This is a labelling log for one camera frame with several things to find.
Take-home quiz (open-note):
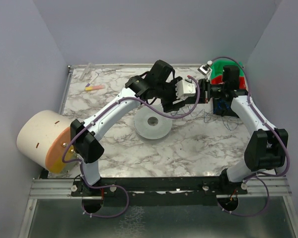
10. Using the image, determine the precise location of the thin blue cable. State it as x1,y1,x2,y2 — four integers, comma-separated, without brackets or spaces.
170,104,239,131

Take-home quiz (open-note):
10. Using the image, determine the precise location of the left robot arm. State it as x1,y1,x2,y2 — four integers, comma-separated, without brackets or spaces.
70,60,201,185

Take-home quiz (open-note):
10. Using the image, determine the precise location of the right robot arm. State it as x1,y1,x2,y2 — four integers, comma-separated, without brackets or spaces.
198,61,290,182

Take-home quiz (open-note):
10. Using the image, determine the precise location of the red storage bin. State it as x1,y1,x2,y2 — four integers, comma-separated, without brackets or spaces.
211,75,246,89

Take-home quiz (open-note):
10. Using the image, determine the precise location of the black storage bin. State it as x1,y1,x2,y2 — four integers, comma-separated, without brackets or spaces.
213,98,238,118

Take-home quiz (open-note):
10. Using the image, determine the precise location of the green storage bin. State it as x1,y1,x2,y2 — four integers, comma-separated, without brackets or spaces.
211,58,244,79

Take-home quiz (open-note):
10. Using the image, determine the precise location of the pink yellow highlighter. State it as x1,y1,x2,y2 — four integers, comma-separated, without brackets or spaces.
85,85,105,91

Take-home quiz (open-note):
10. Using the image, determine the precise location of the white purple pen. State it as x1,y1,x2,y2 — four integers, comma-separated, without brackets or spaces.
86,75,99,87

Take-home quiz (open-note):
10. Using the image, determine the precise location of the clear plastic T piece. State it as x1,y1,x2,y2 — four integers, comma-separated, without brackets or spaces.
80,63,92,80

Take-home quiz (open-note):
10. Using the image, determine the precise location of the beige cylinder with orange disc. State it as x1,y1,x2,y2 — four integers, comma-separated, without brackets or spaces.
16,110,76,174

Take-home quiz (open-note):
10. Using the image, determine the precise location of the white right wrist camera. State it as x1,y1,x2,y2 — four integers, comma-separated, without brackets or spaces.
198,60,213,80

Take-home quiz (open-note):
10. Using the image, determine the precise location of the blue cable bundle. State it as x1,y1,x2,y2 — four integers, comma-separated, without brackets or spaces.
216,100,230,112

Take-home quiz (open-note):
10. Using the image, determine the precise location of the white perforated cable spool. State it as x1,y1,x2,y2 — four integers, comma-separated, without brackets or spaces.
134,106,172,140

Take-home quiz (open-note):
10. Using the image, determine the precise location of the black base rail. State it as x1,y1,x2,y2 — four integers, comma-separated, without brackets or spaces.
71,175,247,206

